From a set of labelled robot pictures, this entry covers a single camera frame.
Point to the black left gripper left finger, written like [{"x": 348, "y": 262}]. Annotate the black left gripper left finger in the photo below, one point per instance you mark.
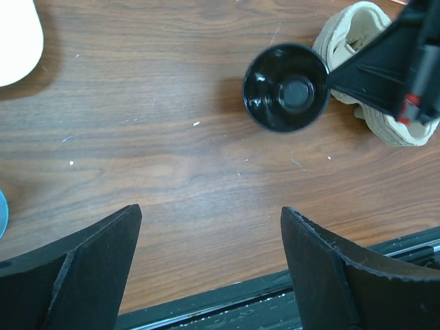
[{"x": 76, "y": 282}]

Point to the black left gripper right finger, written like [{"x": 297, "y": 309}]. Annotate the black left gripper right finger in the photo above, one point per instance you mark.
[{"x": 339, "y": 284}]

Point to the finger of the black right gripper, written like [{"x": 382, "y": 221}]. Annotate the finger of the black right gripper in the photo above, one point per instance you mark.
[{"x": 379, "y": 73}]

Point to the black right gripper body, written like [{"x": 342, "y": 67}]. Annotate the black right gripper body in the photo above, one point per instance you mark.
[{"x": 420, "y": 94}]

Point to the beige pulp cup carrier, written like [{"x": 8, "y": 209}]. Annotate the beige pulp cup carrier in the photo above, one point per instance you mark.
[{"x": 342, "y": 36}]

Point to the light blue straw cup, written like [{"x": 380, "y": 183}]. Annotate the light blue straw cup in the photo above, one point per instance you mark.
[{"x": 4, "y": 213}]

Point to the cream square bowl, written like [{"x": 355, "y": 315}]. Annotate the cream square bowl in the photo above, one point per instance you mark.
[{"x": 22, "y": 40}]

